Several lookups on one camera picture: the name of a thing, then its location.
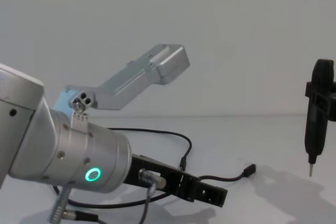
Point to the white table cloth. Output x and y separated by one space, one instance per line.
262 142

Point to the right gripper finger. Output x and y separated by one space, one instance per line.
326 104
334 90

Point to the white curtain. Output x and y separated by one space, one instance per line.
131 24

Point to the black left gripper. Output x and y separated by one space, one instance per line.
157 166

